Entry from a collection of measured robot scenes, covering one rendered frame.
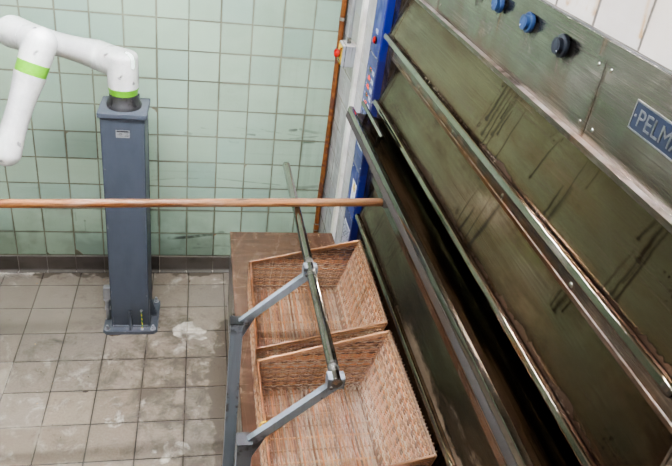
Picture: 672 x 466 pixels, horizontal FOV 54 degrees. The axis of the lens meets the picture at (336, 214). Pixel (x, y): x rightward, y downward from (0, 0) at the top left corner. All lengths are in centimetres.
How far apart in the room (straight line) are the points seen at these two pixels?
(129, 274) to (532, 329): 234
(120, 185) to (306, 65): 112
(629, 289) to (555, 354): 28
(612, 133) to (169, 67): 255
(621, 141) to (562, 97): 22
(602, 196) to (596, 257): 12
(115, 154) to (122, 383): 108
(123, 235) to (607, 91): 247
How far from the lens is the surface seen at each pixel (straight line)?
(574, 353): 139
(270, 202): 235
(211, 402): 325
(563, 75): 146
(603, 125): 133
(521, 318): 152
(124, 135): 304
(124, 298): 352
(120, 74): 297
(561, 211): 138
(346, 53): 313
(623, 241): 125
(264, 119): 358
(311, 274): 205
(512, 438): 133
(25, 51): 271
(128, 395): 330
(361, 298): 269
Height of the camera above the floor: 236
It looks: 30 degrees down
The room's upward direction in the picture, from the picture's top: 8 degrees clockwise
